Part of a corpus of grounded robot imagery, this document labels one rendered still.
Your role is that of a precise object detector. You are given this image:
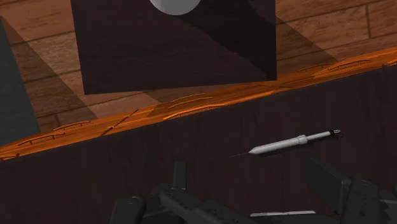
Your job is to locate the dark robot stand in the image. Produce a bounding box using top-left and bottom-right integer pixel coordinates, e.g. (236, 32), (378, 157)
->
(70, 0), (278, 95)

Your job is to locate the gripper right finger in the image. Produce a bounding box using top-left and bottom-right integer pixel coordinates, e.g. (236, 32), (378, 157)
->
(305, 156), (397, 224)

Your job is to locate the silver pen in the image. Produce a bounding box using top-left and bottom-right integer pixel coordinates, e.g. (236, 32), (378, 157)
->
(229, 129), (342, 158)

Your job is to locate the orange wooden chest of drawers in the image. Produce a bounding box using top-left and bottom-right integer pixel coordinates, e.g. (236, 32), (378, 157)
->
(0, 46), (397, 224)

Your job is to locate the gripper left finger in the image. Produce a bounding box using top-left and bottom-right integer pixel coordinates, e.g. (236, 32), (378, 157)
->
(108, 160), (259, 224)

